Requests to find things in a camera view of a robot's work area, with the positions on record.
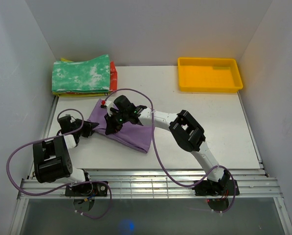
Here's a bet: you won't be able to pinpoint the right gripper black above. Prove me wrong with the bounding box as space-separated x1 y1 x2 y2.
104 110 128 135

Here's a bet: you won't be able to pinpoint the purple trousers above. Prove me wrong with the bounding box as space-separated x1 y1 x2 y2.
88 99 152 153

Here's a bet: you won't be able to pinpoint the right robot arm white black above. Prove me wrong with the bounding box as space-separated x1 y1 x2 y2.
101 95 230 196

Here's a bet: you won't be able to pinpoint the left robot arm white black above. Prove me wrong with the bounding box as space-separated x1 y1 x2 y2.
33 115 99 196

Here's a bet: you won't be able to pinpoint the yellow folded trousers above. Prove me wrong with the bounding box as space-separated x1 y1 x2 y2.
53 57 115 98

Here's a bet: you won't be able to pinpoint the red folded trousers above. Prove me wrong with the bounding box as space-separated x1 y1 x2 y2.
110 61 117 92

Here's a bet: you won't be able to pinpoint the green white folded trousers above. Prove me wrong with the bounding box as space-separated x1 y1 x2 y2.
52 54 111 93

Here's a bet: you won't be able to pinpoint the yellow plastic tray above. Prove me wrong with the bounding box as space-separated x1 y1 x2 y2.
178 57 243 93

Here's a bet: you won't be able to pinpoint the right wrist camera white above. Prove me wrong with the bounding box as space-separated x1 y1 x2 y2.
100 100 113 116

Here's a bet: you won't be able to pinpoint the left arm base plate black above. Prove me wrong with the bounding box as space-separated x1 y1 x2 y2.
64 181 108 197

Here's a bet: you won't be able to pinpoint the aluminium rail frame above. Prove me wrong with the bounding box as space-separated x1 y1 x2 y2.
17 95 283 201

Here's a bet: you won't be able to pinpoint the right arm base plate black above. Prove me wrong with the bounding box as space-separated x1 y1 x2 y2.
192 180 240 196

